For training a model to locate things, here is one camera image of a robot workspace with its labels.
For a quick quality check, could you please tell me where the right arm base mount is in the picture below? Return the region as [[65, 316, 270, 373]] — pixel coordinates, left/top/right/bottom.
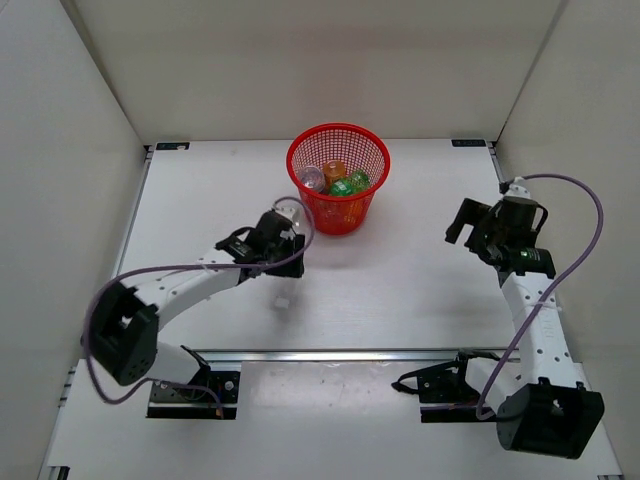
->
[[391, 350, 499, 424]]

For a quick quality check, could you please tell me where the left table corner label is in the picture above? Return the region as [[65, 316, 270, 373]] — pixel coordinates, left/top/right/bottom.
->
[[155, 142, 190, 151]]

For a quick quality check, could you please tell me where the red mesh bin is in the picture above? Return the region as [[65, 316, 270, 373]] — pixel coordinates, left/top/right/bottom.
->
[[286, 123, 391, 236]]

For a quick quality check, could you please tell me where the right table corner label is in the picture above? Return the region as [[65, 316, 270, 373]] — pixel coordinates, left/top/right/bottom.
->
[[451, 139, 486, 148]]

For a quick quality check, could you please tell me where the aluminium table edge rail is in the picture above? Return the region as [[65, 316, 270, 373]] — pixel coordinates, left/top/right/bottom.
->
[[192, 348, 521, 365]]

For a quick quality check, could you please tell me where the green plastic bottle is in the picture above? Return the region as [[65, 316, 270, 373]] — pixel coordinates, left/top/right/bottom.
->
[[328, 170, 371, 197]]

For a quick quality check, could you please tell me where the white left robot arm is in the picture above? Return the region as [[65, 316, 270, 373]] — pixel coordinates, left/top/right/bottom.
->
[[81, 208, 313, 400]]

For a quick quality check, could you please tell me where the clear blue label water bottle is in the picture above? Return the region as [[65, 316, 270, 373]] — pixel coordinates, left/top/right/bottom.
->
[[297, 165, 326, 193]]

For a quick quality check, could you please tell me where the table corner label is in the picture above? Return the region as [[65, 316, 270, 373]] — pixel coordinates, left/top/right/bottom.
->
[[155, 142, 190, 151], [451, 139, 486, 148]]

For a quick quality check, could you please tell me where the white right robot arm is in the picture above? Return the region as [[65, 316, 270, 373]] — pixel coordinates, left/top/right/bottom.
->
[[445, 195, 604, 460]]

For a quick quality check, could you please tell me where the small orange juice bottle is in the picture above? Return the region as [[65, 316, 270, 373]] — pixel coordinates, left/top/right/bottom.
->
[[322, 160, 347, 188]]

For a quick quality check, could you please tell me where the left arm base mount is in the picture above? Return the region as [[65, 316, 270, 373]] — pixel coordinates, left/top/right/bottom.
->
[[144, 342, 241, 420]]

